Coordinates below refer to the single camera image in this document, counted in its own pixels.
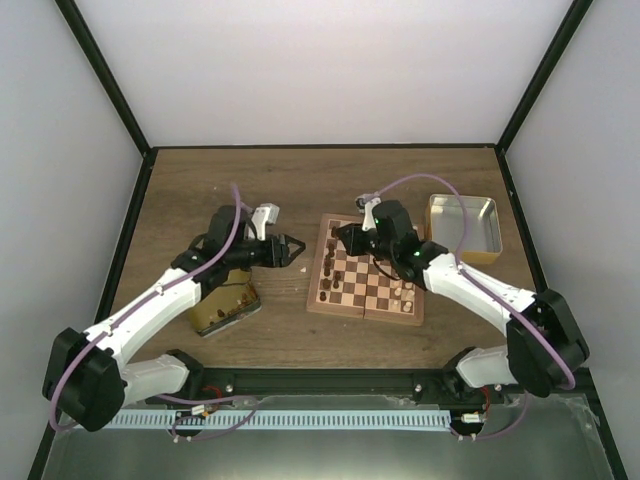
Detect silver tin yellow rim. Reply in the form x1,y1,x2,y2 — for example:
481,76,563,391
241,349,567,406
425,194,503,265

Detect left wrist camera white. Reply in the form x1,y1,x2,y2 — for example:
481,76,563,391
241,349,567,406
247,203,280,241

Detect row of white chess pieces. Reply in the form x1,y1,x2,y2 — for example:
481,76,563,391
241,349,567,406
389,280,415,315

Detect black aluminium frame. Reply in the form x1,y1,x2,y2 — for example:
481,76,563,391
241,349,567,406
27,0,629,480

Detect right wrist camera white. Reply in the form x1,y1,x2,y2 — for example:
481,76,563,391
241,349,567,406
355,193,381,232

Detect wooden chess board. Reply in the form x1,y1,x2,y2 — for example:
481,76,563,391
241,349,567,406
306,213,424,327

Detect light blue cable duct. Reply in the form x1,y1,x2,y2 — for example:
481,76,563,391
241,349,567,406
107,409,451,432

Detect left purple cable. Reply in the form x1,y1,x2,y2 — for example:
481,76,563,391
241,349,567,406
48,182,259,444

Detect gold tin with dark pieces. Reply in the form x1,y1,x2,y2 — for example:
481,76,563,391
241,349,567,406
187,269,262,337

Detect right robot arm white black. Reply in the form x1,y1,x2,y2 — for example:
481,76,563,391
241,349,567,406
336,198,589,403

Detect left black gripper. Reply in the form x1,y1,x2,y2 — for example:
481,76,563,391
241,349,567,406
228,235,306,271

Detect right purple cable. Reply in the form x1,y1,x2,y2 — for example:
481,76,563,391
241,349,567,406
372,173,576,442

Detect purple cable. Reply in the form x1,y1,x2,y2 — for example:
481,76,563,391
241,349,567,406
372,173,576,442
48,182,259,444

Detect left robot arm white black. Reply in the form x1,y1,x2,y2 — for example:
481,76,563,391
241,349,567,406
43,204,306,432

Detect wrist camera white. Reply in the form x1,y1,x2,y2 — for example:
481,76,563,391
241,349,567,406
247,203,280,241
355,193,381,232

